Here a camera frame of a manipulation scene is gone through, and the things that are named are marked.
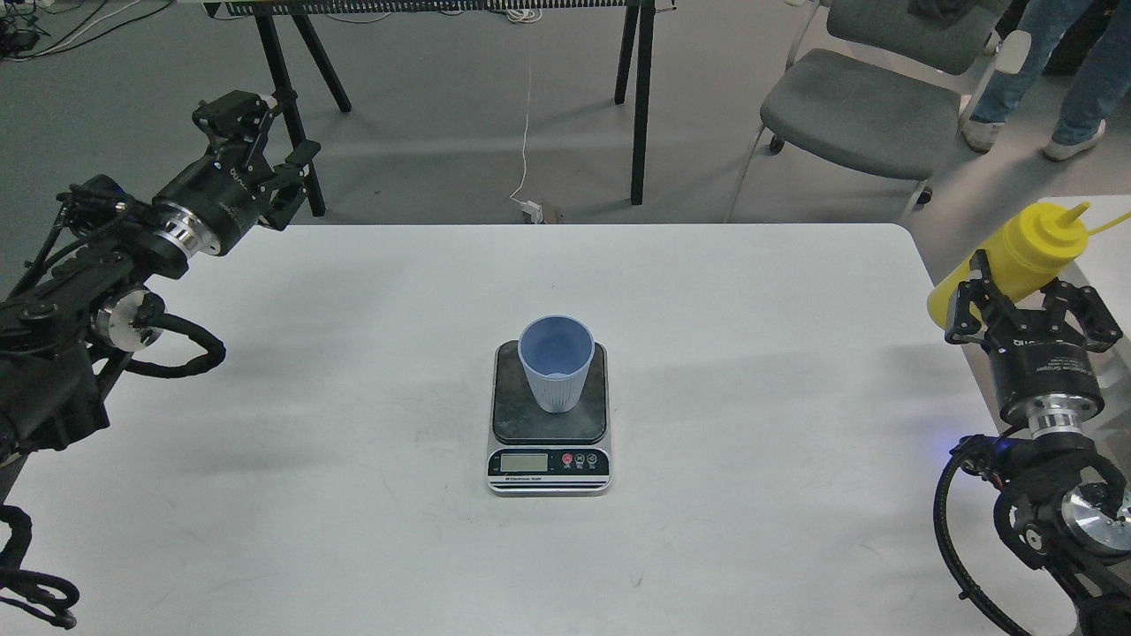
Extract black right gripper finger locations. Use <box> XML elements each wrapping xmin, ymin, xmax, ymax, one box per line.
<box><xmin>1039</xmin><ymin>278</ymin><xmax>1124</xmax><ymax>353</ymax></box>
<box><xmin>946</xmin><ymin>249</ymin><xmax>1021</xmax><ymax>347</ymax></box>

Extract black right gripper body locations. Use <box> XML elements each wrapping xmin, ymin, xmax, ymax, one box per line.
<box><xmin>983</xmin><ymin>309</ymin><xmax>1105</xmax><ymax>435</ymax></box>

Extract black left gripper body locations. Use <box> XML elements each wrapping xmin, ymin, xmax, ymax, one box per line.
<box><xmin>153</xmin><ymin>158</ymin><xmax>270</xmax><ymax>258</ymax></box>

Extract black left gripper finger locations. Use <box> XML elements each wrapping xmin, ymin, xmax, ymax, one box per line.
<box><xmin>193</xmin><ymin>91</ymin><xmax>297</xmax><ymax>173</ymax></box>
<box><xmin>260</xmin><ymin>140</ymin><xmax>322</xmax><ymax>232</ymax></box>

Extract yellow squeeze bottle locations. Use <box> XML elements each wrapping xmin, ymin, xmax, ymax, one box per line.
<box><xmin>975</xmin><ymin>201</ymin><xmax>1128</xmax><ymax>301</ymax></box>

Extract blue plastic cup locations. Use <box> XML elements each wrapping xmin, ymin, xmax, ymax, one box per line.
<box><xmin>517</xmin><ymin>315</ymin><xmax>596</xmax><ymax>413</ymax></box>

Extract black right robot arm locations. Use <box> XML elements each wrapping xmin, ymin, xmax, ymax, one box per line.
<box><xmin>932</xmin><ymin>249</ymin><xmax>1130</xmax><ymax>635</ymax></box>

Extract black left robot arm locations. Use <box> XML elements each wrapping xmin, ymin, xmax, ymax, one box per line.
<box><xmin>1</xmin><ymin>89</ymin><xmax>320</xmax><ymax>495</ymax></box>

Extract digital kitchen scale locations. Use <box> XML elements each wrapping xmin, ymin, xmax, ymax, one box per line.
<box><xmin>485</xmin><ymin>341</ymin><xmax>613</xmax><ymax>496</ymax></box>

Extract white side table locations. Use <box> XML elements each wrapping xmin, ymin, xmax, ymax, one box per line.
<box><xmin>1041</xmin><ymin>194</ymin><xmax>1130</xmax><ymax>377</ymax></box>

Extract grey office chair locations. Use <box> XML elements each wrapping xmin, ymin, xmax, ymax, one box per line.
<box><xmin>758</xmin><ymin>1</ymin><xmax>1033</xmax><ymax>213</ymax></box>

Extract person's legs in jeans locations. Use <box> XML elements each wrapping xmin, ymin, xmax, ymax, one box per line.
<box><xmin>960</xmin><ymin>0</ymin><xmax>1131</xmax><ymax>163</ymax></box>

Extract white power plug on floor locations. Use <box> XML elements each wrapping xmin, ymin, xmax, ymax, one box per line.
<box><xmin>520</xmin><ymin>199</ymin><xmax>566</xmax><ymax>225</ymax></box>

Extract black-legged background table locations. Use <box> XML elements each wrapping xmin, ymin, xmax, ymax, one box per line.
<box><xmin>201</xmin><ymin>0</ymin><xmax>677</xmax><ymax>218</ymax></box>

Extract white hanging cable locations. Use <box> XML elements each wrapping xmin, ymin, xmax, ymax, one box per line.
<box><xmin>508</xmin><ymin>0</ymin><xmax>547</xmax><ymax>208</ymax></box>

